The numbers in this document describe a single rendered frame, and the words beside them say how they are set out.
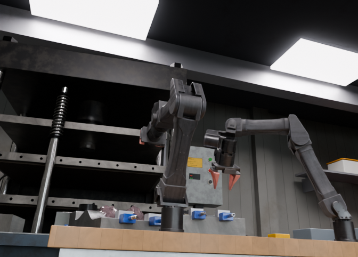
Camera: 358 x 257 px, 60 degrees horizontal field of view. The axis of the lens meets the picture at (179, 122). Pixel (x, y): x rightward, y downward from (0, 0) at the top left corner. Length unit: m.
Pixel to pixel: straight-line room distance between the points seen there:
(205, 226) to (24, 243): 0.60
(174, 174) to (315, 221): 4.77
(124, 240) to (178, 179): 0.29
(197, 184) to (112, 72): 0.96
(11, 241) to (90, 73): 1.33
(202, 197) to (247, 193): 2.81
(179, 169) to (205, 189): 1.28
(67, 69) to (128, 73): 0.40
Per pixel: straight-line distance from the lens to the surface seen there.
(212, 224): 1.22
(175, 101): 0.85
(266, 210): 4.90
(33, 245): 1.11
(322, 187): 1.20
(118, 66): 2.21
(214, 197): 2.17
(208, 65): 3.84
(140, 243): 0.67
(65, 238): 0.66
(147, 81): 2.17
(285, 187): 5.33
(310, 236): 4.16
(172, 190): 0.90
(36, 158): 2.08
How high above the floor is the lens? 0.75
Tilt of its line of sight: 23 degrees up
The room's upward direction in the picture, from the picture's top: 2 degrees clockwise
